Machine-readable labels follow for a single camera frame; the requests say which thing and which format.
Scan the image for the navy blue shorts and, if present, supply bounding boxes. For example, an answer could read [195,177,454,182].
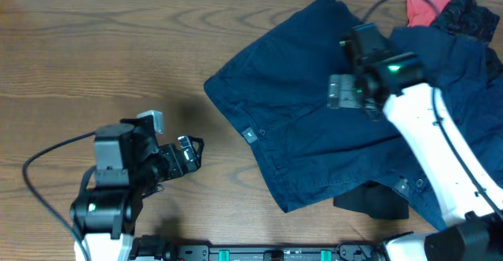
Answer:
[203,0,417,214]

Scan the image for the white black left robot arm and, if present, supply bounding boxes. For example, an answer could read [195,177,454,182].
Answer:
[70,118,204,260]

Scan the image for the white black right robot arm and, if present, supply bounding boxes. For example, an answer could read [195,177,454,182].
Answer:
[328,53,502,260]

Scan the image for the red cloth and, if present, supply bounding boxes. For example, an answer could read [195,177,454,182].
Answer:
[406,0,451,27]

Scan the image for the black cloth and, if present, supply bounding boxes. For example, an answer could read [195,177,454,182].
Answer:
[333,181,409,220]

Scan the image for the blue denim jeans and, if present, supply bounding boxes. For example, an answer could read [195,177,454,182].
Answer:
[384,27,502,230]

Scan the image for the black patterned garment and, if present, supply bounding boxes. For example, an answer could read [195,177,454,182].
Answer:
[431,0,502,83]

